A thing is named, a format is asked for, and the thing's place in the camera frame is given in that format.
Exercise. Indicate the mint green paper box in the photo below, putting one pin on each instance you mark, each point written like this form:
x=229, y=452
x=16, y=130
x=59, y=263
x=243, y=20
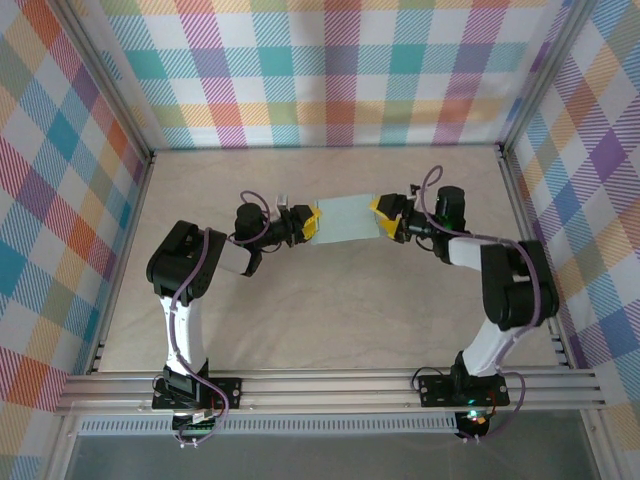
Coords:
x=345, y=220

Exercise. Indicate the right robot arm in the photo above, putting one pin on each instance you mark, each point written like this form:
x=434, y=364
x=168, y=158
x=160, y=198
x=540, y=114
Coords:
x=515, y=290

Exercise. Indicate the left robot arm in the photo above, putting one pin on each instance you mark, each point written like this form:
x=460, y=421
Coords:
x=182, y=265

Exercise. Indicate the black controller board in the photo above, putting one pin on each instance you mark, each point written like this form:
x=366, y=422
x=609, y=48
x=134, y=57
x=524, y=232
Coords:
x=475, y=420
x=197, y=425

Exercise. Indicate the aluminium table side rail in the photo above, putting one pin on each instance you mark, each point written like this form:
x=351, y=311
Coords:
x=97, y=357
x=517, y=200

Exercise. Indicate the long aluminium frame rail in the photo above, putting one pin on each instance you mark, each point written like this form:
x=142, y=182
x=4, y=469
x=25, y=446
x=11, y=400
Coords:
x=325, y=392

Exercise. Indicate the aluminium frame post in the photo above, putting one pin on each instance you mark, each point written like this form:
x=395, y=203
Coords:
x=545, y=75
x=107, y=85

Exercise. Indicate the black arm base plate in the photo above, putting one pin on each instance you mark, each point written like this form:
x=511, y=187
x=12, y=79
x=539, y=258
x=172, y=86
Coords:
x=435, y=390
x=230, y=392

